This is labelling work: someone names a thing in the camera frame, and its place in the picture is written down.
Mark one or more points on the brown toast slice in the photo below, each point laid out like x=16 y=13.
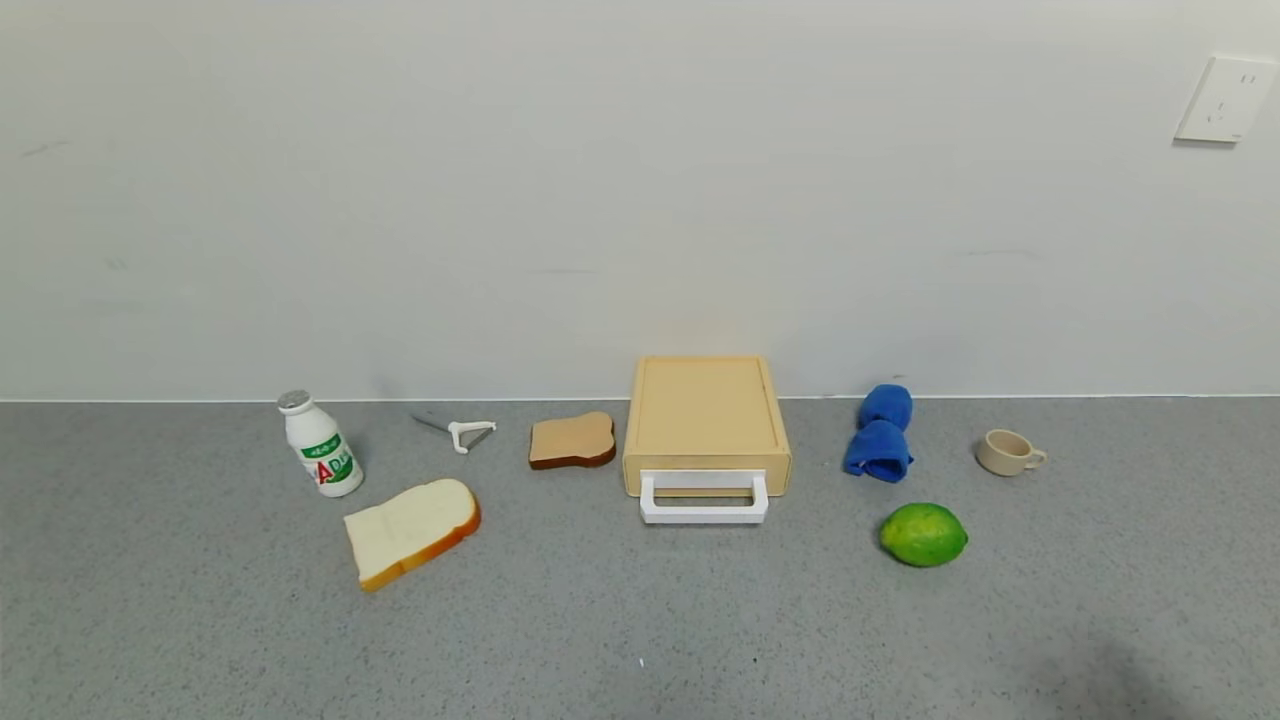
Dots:
x=570 y=440

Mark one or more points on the white vegetable peeler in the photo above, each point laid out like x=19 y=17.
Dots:
x=460 y=432

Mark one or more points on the blue cloth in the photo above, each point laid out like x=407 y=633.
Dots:
x=880 y=450

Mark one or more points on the white bread slice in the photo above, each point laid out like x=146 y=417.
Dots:
x=410 y=525

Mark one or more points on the white milk drink bottle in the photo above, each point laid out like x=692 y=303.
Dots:
x=325 y=455

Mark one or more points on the green lime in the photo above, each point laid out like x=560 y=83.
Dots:
x=922 y=535

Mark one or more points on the beige cup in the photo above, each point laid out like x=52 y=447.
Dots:
x=1005 y=452

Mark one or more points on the white wall socket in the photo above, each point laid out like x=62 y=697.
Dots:
x=1225 y=100

